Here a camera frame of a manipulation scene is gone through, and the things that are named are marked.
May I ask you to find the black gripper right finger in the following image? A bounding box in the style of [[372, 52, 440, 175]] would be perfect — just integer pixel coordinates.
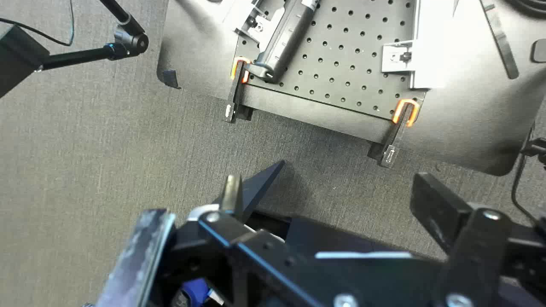
[[410, 170, 514, 307]]

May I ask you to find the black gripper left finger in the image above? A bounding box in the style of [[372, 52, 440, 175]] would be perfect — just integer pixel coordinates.
[[94, 206, 321, 307]]

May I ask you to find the perforated metal breadboard plate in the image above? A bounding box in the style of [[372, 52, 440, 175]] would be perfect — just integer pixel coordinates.
[[229, 0, 425, 144]]

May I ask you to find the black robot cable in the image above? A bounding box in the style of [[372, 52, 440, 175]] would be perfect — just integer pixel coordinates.
[[510, 124, 546, 225]]

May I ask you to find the small grey metal bracket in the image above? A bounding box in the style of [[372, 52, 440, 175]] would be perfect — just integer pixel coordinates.
[[379, 40, 418, 74]]

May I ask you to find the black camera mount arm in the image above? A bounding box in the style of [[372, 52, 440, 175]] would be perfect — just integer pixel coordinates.
[[0, 0, 152, 98]]

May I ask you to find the silver aluminium rail bracket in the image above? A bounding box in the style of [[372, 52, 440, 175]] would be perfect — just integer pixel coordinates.
[[234, 0, 321, 85]]

